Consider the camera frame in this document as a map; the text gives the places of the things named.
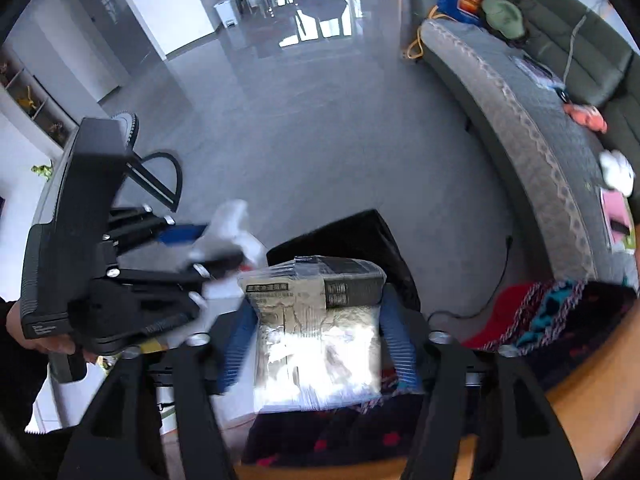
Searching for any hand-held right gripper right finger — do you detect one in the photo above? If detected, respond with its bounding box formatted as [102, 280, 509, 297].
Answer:
[377, 295, 583, 480]

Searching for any green hat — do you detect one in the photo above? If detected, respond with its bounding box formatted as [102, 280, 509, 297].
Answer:
[481, 0, 526, 40]

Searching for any yellow cable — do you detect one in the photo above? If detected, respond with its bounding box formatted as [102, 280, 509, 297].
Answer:
[405, 5, 441, 61]

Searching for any white plush toy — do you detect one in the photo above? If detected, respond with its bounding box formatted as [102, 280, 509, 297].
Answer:
[599, 150, 636, 193]

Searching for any pink plush toy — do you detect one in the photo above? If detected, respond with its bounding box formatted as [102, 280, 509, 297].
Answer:
[562, 102, 608, 133]

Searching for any person's left hand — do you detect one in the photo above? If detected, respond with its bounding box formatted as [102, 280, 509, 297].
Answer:
[6, 302, 108, 366]

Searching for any white charging cable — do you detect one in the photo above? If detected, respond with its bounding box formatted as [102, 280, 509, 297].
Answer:
[562, 2, 613, 88]

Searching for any grey-green sofa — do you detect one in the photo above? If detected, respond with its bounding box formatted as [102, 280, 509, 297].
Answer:
[407, 0, 640, 291]

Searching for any white pedal bin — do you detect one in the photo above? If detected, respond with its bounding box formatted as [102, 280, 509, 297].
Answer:
[214, 0, 240, 28]

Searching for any plastic-wrapped booklet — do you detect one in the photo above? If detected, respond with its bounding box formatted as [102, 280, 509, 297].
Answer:
[510, 55, 566, 92]

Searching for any black trash bag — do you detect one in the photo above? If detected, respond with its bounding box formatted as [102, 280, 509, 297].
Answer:
[265, 210, 423, 341]

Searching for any white display shelf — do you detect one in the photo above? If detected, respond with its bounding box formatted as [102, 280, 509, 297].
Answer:
[0, 45, 76, 161]

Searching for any person's left forearm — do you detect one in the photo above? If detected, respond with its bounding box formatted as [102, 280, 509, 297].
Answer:
[0, 297, 51, 436]

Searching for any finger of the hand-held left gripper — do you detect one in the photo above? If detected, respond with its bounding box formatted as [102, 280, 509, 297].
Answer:
[102, 204, 211, 261]
[107, 251, 247, 286]

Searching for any dark open umbrella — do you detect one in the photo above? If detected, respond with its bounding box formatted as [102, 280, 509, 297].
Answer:
[297, 0, 348, 21]

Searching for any yellow figurine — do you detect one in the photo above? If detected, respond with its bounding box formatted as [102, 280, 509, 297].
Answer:
[17, 85, 41, 113]

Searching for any pink book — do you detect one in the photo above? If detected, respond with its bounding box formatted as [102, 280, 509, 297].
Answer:
[600, 187, 638, 253]

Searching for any black and white snack packet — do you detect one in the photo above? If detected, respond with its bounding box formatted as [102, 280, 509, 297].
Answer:
[239, 255, 388, 411]

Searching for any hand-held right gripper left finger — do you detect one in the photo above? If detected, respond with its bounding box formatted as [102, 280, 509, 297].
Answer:
[57, 305, 261, 480]

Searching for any black power cable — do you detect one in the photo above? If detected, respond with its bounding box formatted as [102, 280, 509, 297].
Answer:
[427, 235, 513, 321]

